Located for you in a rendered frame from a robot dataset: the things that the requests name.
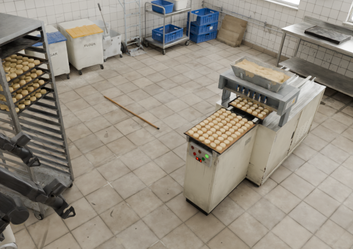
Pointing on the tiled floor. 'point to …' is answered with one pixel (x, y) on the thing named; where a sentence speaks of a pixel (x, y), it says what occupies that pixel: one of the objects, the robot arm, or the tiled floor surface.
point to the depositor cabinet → (279, 133)
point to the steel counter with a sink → (331, 79)
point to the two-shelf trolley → (164, 24)
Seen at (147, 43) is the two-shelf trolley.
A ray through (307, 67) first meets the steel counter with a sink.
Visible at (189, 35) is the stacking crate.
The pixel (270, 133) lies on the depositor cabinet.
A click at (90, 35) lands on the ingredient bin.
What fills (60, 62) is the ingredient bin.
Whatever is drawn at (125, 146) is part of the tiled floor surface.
